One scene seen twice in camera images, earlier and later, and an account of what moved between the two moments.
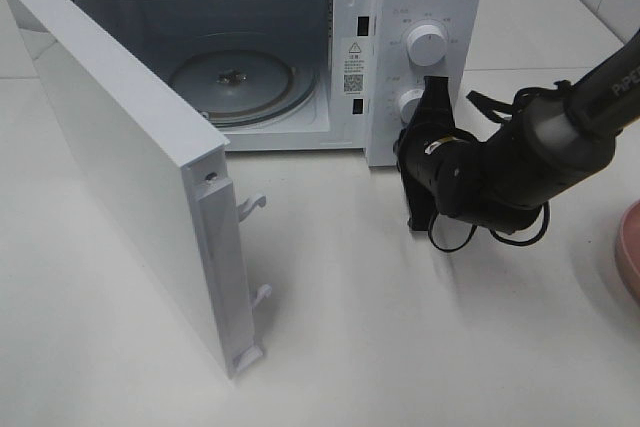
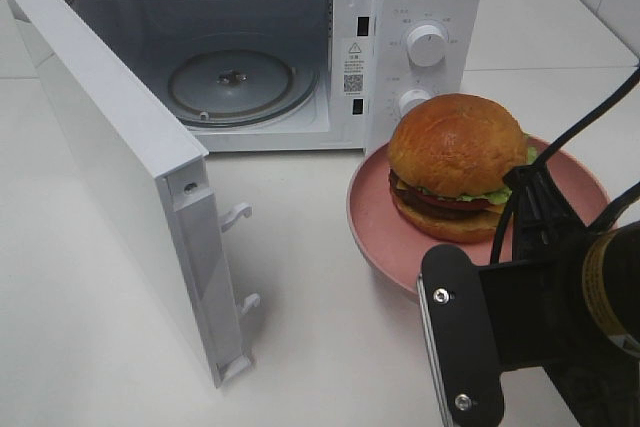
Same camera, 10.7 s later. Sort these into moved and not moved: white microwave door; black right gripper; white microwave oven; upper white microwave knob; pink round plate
Moved: pink round plate; black right gripper; white microwave door
Not moved: white microwave oven; upper white microwave knob
